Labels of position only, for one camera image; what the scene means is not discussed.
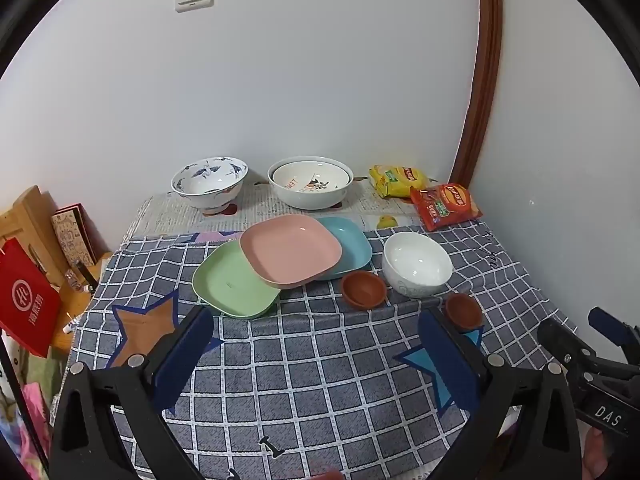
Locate plain white bowl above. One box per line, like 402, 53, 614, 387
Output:
382, 231, 454, 299

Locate red patterned box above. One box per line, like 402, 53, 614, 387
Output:
51, 202, 101, 267

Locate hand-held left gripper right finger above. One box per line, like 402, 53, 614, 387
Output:
417, 307, 586, 480

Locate red chip bag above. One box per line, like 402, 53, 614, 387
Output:
410, 183, 483, 232

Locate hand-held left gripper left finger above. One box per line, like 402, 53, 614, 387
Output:
48, 305, 216, 480

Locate brown wooden door frame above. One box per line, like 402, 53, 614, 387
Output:
452, 0, 503, 186

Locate pink patterned bag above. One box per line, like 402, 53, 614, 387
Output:
0, 382, 53, 480

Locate white printed tablecloth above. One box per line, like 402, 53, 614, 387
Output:
131, 180, 451, 238

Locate person's right hand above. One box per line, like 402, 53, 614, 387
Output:
584, 427, 613, 480

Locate pink square plate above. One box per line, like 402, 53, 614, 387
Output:
239, 214, 344, 290

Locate large white bowl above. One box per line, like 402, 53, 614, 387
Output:
267, 156, 354, 210

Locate green square plate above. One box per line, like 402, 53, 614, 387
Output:
192, 240, 282, 320

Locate red paper bag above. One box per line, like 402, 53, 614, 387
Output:
0, 237, 63, 358

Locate cream fruit printed bowl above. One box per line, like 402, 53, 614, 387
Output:
272, 160, 350, 194

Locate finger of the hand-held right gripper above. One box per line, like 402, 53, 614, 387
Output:
537, 317, 601, 382
588, 307, 640, 366

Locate teal plates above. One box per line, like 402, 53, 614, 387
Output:
312, 216, 373, 282

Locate blue crane patterned bowl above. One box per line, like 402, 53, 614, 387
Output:
171, 156, 249, 214

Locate grey checked cloth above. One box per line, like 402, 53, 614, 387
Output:
67, 220, 576, 480

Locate small brown bowl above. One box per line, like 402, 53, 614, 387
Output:
444, 293, 483, 332
341, 272, 387, 309

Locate yellow chip bag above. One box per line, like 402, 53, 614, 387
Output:
369, 164, 431, 199

